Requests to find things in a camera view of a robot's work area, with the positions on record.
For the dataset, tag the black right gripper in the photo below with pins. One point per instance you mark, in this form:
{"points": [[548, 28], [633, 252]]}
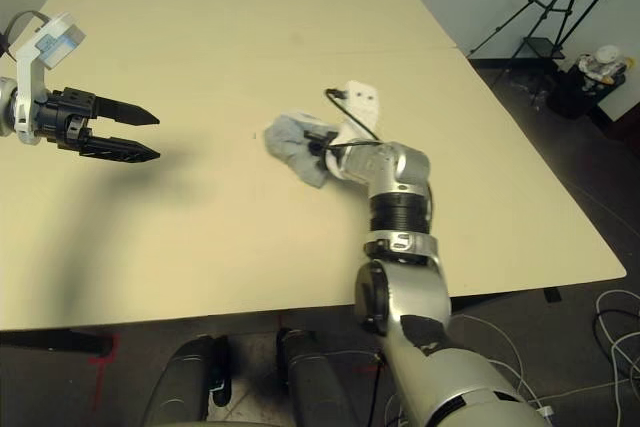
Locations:
{"points": [[320, 147]]}

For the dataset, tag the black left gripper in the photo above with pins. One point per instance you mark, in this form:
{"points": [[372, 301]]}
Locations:
{"points": [[62, 119]]}

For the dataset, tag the grey terry rag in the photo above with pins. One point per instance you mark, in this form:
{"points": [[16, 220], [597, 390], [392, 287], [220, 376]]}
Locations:
{"points": [[290, 147]]}

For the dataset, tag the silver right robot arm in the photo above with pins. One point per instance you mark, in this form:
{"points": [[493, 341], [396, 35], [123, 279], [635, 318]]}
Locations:
{"points": [[415, 307]]}

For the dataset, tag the black table foot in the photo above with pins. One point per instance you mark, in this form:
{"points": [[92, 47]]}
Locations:
{"points": [[55, 342], [551, 295]]}

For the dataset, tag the red tape corner mark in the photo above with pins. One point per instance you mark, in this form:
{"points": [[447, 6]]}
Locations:
{"points": [[370, 368]]}

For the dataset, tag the grey right robot leg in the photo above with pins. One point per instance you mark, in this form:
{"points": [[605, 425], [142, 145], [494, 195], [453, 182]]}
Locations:
{"points": [[315, 387]]}

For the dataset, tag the grey robot leg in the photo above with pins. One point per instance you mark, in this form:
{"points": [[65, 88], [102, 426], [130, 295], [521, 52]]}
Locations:
{"points": [[180, 387], [315, 387]]}

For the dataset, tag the grey left robot leg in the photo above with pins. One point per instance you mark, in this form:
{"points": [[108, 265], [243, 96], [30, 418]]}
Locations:
{"points": [[180, 387]]}

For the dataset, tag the black bin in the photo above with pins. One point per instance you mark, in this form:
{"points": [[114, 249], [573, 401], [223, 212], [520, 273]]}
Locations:
{"points": [[575, 97]]}

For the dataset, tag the white crumpled trash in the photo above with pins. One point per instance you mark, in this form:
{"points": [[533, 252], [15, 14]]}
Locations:
{"points": [[602, 64]]}

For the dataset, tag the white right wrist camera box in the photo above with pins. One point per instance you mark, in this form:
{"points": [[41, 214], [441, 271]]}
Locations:
{"points": [[362, 102]]}

